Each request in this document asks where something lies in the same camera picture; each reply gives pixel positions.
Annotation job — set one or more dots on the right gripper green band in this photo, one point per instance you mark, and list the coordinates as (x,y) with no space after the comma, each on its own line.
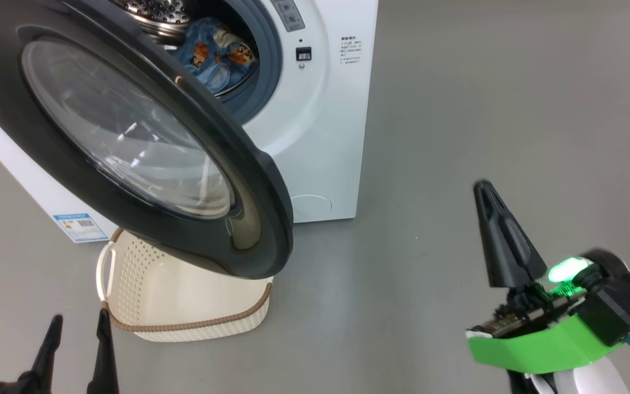
(539,345)

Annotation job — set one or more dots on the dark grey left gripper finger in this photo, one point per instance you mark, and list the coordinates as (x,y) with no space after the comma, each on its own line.
(47,361)
(104,361)

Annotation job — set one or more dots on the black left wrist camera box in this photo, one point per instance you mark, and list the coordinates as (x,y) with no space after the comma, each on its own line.
(9,387)

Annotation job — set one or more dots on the white front-load washing machine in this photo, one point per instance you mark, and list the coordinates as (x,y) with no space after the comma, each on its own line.
(337,137)

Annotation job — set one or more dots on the blue cartoon print garment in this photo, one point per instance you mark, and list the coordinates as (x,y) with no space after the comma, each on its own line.
(222,82)

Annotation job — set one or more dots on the cream perforated laundry basket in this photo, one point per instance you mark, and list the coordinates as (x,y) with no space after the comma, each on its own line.
(184,301)

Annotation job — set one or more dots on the black door lock socket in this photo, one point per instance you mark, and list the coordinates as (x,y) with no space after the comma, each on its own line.
(304,53)

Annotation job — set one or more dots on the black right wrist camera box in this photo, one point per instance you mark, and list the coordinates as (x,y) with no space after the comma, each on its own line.
(621,306)

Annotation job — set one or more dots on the grey rim instruction sticker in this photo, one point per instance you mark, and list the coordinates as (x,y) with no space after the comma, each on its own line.
(289,13)

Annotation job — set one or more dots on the round white filter cover flap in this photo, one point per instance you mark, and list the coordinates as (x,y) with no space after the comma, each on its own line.
(312,208)

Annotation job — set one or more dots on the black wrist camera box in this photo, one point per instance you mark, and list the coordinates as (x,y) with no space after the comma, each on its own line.
(621,306)
(9,387)

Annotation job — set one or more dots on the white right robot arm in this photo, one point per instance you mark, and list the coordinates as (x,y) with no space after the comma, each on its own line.
(588,383)

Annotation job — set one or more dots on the blue energy label sticker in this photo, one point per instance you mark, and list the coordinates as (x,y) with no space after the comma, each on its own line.
(81,227)

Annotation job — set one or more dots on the black round glass washer door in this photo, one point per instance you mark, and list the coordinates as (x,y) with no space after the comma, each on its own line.
(249,180)

